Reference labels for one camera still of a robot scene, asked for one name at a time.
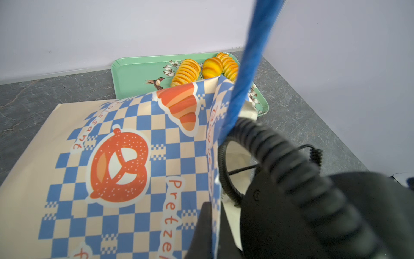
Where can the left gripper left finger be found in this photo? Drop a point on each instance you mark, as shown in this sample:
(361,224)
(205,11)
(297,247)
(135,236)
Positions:
(200,233)

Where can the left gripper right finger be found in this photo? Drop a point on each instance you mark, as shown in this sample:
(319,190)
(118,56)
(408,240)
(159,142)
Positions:
(226,246)

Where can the blue checkered paper bag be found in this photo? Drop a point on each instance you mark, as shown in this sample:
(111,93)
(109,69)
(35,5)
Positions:
(131,178)

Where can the ridged yellow fake bread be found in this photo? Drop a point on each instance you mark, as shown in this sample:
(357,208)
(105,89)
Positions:
(230,67)

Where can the orange round fake bread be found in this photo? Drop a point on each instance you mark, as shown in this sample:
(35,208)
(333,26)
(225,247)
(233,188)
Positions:
(212,67)

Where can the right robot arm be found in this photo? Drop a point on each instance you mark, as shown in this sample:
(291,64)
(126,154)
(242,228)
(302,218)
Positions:
(290,211)

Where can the green floral tray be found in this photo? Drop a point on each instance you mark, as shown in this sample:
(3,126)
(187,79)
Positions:
(137,76)

